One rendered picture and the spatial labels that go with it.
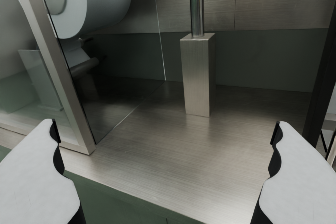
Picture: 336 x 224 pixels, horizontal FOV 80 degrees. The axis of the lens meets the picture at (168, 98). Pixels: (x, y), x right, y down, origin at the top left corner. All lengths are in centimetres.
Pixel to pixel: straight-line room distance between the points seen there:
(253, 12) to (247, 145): 48
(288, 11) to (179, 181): 66
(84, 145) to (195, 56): 42
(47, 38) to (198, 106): 48
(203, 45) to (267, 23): 31
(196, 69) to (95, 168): 41
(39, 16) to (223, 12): 61
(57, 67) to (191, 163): 41
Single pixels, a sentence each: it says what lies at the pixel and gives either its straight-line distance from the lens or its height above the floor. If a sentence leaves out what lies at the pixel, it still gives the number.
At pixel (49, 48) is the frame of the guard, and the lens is 54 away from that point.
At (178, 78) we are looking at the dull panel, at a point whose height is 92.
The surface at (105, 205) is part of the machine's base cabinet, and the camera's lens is 74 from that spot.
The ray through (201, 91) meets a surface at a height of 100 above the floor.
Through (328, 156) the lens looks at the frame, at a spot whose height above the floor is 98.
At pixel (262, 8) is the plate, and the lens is 85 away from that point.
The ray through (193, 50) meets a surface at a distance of 64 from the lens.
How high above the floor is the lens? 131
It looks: 28 degrees down
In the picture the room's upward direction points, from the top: 7 degrees counter-clockwise
